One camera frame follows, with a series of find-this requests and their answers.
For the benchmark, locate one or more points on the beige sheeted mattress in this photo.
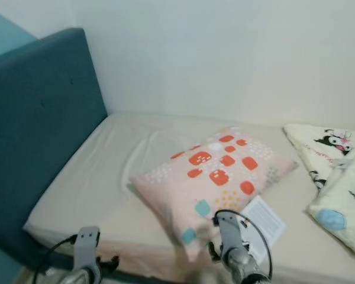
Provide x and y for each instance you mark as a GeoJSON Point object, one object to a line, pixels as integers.
{"type": "Point", "coordinates": [94, 189]}

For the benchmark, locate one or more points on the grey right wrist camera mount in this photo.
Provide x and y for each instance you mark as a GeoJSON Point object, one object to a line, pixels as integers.
{"type": "Point", "coordinates": [231, 232]}

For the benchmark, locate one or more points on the pink pillow with orange spots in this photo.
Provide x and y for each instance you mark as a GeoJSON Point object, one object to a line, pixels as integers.
{"type": "Point", "coordinates": [219, 171]}

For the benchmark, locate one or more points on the cream cartoon print blanket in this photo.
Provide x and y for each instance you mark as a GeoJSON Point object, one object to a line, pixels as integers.
{"type": "Point", "coordinates": [343, 195]}

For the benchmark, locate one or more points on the blue upholstered headboard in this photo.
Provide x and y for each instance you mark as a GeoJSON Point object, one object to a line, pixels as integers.
{"type": "Point", "coordinates": [41, 136]}

